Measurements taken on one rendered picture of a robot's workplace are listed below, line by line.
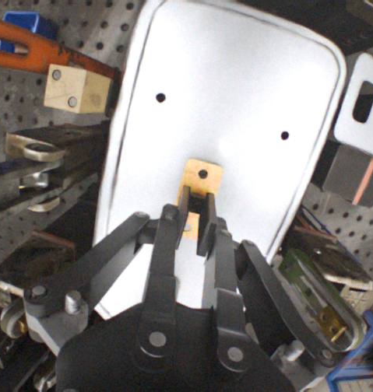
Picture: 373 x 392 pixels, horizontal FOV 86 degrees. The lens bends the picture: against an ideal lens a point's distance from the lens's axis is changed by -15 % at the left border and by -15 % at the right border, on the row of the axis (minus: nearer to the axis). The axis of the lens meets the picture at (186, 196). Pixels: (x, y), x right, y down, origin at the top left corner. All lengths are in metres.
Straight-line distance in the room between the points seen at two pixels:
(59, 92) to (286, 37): 0.21
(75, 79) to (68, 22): 0.47
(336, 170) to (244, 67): 0.16
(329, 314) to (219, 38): 0.28
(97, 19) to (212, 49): 0.42
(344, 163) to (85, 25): 0.60
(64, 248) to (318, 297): 0.34
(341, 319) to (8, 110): 0.78
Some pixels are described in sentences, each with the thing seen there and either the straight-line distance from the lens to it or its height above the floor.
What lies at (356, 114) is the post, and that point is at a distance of 0.36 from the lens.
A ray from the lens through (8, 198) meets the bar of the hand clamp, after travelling 0.21.
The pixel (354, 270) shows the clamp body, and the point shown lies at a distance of 0.34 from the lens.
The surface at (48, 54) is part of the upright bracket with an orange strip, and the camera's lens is 0.22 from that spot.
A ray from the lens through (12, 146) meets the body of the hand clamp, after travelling 0.26.
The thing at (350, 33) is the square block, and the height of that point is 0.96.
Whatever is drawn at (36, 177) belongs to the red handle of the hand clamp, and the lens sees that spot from 0.22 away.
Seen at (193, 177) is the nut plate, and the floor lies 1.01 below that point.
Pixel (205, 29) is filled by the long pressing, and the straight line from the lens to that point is 0.25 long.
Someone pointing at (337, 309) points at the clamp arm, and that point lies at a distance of 0.26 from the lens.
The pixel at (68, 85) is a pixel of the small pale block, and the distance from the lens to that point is 0.20.
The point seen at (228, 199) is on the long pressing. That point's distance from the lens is 0.26.
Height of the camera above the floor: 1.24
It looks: 70 degrees down
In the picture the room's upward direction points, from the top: 170 degrees counter-clockwise
